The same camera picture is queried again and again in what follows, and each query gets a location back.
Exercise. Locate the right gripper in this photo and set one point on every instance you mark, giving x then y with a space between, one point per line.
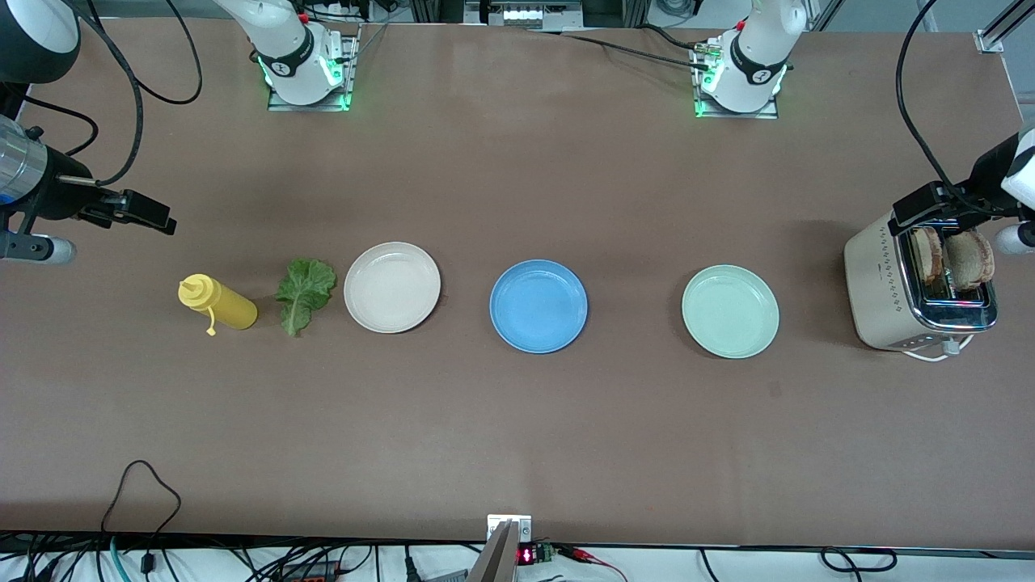
57 194

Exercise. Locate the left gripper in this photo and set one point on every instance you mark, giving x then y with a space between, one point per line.
988 173

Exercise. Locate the toasted bread slice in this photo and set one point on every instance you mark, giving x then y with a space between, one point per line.
969 259
928 255

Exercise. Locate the yellow mustard squeeze bottle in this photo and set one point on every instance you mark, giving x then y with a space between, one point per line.
222 305

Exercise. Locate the green lettuce leaf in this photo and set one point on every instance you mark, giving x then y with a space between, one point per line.
303 293

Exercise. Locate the light green round plate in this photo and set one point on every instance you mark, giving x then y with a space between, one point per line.
730 312

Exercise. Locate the beige round plate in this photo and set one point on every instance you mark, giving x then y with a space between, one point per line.
392 288

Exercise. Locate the blue round plate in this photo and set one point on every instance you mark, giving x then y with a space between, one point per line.
538 306

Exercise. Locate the cream chrome toaster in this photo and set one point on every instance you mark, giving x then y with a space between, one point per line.
877 291

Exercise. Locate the circuit board with red display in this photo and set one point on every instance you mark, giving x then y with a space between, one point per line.
535 554

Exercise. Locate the aluminium frame profile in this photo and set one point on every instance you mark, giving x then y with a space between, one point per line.
994 36

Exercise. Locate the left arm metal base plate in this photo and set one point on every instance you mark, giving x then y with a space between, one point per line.
768 113

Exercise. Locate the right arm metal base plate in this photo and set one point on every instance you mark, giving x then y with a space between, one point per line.
349 69

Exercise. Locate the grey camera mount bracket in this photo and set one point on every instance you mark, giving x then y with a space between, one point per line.
505 529

